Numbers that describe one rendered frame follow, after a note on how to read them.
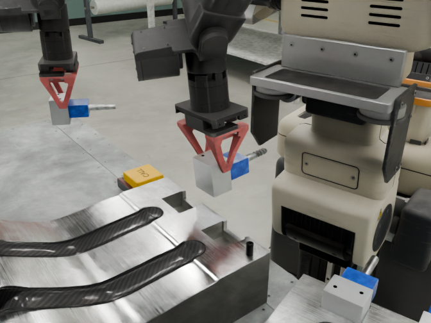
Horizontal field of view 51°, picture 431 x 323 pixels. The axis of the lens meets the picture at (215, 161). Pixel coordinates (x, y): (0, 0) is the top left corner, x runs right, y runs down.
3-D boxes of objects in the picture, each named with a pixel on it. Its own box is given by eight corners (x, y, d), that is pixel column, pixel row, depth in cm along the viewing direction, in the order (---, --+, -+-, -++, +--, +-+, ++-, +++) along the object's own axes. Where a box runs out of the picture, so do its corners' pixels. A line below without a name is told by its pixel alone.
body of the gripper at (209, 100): (214, 133, 62) (209, 81, 59) (174, 115, 70) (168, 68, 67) (250, 120, 66) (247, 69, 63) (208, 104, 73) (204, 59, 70)
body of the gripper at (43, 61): (38, 74, 87) (32, 34, 84) (46, 60, 96) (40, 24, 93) (74, 72, 88) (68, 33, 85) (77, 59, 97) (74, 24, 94)
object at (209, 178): (256, 159, 80) (254, 131, 78) (276, 168, 76) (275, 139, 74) (195, 186, 74) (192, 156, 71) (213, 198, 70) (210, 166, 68)
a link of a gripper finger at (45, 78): (43, 113, 91) (36, 66, 87) (49, 101, 97) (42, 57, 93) (79, 111, 92) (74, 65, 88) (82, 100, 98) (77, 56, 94)
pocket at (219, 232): (225, 239, 69) (226, 219, 67) (248, 257, 65) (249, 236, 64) (201, 250, 67) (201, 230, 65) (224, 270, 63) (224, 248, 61)
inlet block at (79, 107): (116, 114, 101) (114, 90, 99) (116, 122, 97) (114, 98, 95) (55, 116, 99) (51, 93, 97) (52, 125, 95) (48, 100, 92)
